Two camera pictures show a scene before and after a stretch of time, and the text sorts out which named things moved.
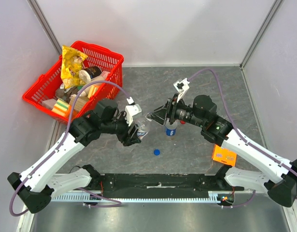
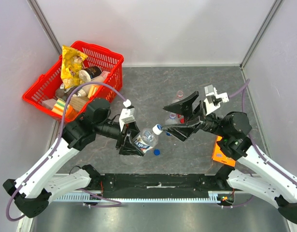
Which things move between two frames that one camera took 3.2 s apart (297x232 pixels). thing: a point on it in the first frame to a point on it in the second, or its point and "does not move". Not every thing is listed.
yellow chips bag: [72, 61] does not move
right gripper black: [170, 113] to [201, 117]
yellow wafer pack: [93, 89] does not move
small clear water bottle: [144, 128] to [148, 138]
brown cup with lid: [87, 75] does not move
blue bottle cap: [157, 152] does not move
